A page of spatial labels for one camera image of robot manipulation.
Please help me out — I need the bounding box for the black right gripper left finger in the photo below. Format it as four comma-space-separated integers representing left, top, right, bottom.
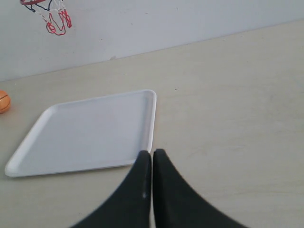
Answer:
73, 151, 152, 228

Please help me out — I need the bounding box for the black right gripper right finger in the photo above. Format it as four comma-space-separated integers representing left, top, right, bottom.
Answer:
152, 149, 245, 228

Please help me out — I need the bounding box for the small orange basketball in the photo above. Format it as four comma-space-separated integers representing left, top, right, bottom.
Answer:
0, 90, 11, 114

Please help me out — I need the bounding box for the red mini basketball hoop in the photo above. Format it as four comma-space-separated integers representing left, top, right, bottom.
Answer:
19, 0, 72, 36

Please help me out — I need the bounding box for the white plastic tray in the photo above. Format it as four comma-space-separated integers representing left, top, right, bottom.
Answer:
5, 89, 157, 178

